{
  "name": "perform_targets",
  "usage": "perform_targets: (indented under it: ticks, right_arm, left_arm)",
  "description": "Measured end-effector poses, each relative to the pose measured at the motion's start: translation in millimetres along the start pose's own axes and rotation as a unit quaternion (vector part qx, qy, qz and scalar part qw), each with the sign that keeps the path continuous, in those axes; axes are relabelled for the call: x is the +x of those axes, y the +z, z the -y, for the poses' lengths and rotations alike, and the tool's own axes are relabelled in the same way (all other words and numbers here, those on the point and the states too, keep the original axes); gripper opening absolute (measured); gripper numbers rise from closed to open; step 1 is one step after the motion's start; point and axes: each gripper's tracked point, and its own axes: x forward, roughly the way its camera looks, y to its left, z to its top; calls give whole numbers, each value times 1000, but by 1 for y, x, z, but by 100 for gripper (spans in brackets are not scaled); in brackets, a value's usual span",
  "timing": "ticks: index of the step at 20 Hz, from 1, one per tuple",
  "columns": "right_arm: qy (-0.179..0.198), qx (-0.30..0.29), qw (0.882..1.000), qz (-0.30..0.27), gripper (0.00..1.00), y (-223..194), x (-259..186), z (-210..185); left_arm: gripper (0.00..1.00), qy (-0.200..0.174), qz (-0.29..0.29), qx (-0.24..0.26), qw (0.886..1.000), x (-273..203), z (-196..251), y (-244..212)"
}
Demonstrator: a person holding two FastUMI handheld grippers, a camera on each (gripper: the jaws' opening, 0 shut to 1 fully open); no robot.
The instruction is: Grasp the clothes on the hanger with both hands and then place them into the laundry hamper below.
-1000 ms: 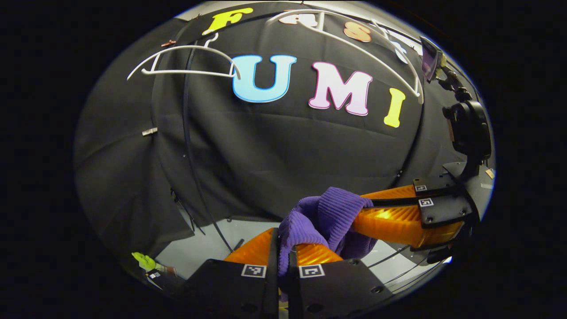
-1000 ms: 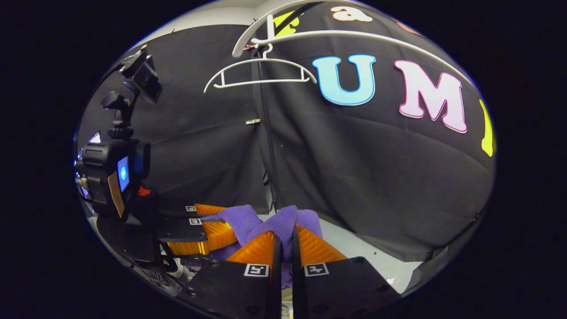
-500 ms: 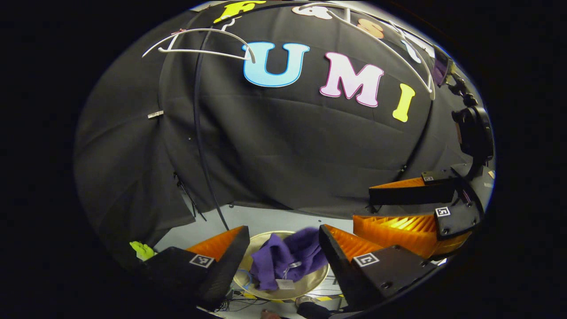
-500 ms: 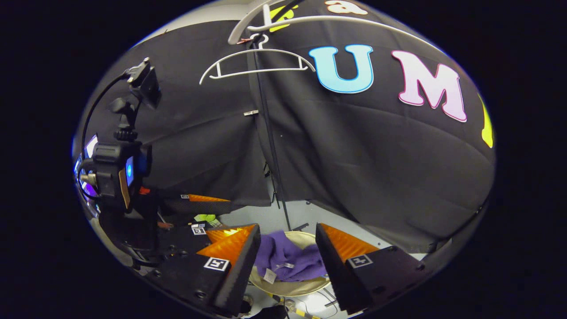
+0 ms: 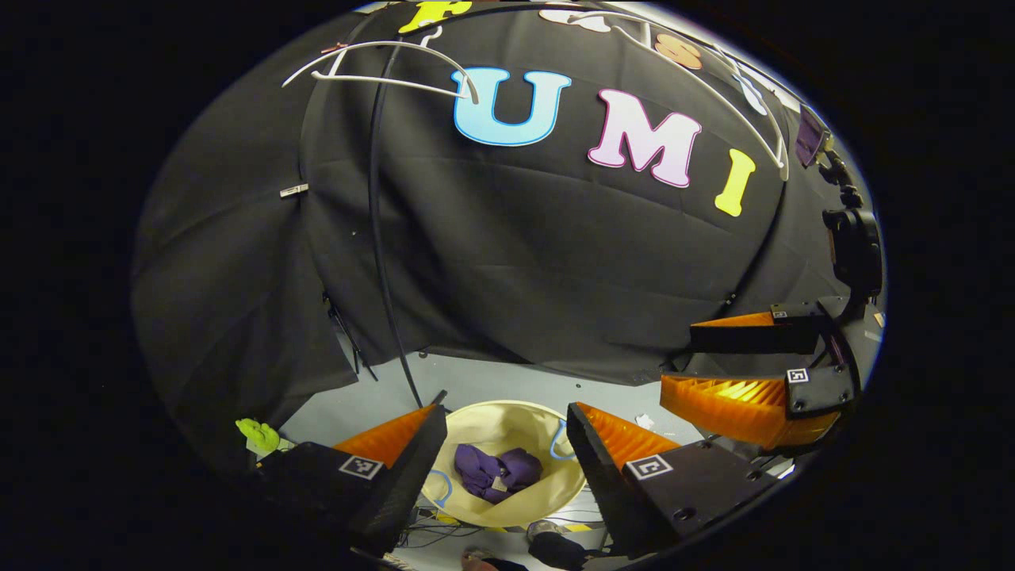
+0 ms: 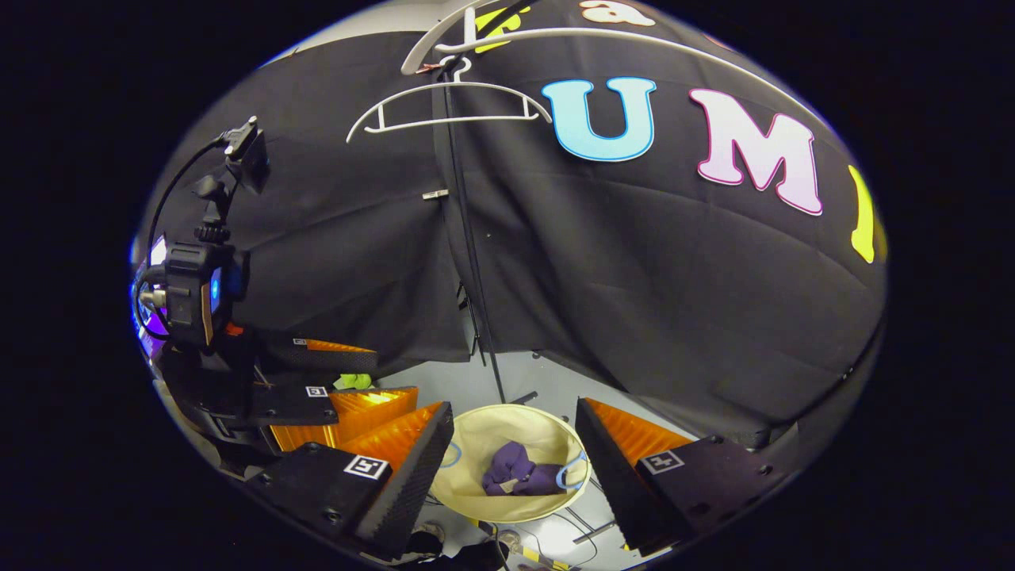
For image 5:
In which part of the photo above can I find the bright green cloth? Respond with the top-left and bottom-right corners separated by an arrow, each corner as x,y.
235,417 -> 281,458

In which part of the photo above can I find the black floor cable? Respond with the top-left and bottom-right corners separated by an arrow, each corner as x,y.
395,508 -> 613,550

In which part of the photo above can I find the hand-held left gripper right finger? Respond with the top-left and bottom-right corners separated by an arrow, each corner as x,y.
565,400 -> 783,558

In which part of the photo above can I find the cream laundry hamper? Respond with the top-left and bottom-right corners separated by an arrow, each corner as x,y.
419,400 -> 588,529

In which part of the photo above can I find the white plastic clothes hanger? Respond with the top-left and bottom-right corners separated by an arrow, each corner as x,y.
609,11 -> 791,182
281,26 -> 481,106

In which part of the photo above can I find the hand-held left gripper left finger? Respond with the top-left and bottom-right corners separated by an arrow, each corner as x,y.
256,403 -> 450,558

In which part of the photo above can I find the black backdrop cloth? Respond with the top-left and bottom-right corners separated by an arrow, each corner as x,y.
131,0 -> 873,477

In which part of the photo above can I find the person's dark shoe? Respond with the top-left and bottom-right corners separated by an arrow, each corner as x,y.
527,519 -> 592,571

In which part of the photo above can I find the purple ribbed jacket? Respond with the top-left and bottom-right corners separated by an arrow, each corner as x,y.
453,443 -> 545,505

